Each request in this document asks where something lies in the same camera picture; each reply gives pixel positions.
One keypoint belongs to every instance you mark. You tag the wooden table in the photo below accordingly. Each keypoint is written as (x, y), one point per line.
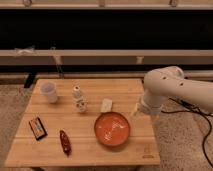
(26, 151)

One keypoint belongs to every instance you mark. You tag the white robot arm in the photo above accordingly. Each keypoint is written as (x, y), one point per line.
(169, 82)

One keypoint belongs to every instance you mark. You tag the orange round bowl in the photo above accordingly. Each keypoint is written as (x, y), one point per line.
(112, 129)

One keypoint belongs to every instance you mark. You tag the small clear plastic bottle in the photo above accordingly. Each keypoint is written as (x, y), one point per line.
(79, 99)

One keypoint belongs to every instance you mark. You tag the white sponge block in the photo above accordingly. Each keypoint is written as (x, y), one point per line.
(106, 105)

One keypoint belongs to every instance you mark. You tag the upper wooden rail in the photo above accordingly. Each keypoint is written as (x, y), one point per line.
(108, 4)

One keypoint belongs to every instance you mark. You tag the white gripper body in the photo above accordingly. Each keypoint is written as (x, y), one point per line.
(135, 109)

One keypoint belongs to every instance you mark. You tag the translucent plastic cup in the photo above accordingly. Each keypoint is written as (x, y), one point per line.
(48, 90)

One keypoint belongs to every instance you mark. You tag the wooden rail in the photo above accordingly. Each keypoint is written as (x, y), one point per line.
(19, 57)
(108, 4)

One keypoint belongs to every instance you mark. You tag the dark red wrapped snack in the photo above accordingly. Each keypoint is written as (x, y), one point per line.
(65, 143)

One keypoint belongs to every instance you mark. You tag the lower wooden rail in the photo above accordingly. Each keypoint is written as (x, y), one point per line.
(19, 57)

